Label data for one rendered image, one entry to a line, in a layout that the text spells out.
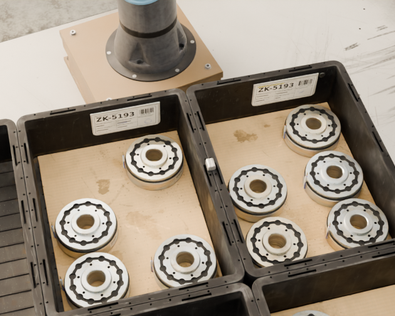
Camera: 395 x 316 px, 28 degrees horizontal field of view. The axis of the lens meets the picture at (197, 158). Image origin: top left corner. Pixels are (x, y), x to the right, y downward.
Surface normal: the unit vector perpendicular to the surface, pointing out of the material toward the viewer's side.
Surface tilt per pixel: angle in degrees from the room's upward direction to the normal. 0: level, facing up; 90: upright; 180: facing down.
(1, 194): 0
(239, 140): 0
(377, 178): 90
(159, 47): 71
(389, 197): 90
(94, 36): 2
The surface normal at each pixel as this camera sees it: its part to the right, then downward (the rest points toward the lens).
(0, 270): 0.02, -0.60
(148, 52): 0.06, 0.57
